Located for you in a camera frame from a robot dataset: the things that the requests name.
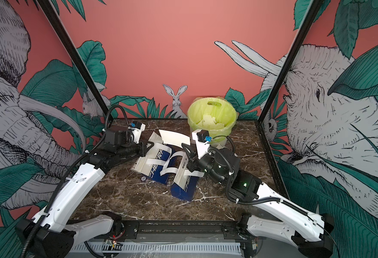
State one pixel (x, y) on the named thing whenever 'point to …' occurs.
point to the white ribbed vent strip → (160, 247)
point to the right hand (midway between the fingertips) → (181, 142)
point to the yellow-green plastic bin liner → (216, 115)
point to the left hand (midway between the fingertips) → (153, 141)
